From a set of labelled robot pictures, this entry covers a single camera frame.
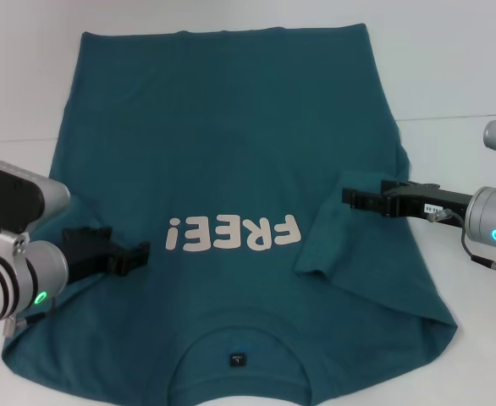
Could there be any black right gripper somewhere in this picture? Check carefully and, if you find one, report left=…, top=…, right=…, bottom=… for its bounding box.
left=341, top=179, right=472, bottom=226

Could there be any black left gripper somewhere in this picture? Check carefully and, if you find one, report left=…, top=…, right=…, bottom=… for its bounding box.
left=63, top=226, right=152, bottom=285

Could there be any teal blue printed t-shirt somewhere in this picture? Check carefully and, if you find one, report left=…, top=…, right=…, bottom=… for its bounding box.
left=0, top=23, right=459, bottom=406

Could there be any right arm cable with connector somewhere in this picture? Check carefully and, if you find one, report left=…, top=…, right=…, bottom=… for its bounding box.
left=427, top=209, right=496, bottom=281

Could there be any arm cable with connector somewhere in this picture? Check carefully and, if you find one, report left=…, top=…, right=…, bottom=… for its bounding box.
left=3, top=298, right=58, bottom=338
left=427, top=209, right=496, bottom=281

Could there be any left arm cable with connector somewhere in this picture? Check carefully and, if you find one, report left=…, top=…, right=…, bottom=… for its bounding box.
left=3, top=298, right=58, bottom=338

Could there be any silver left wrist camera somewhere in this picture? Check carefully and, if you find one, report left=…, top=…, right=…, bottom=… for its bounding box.
left=0, top=156, right=71, bottom=237

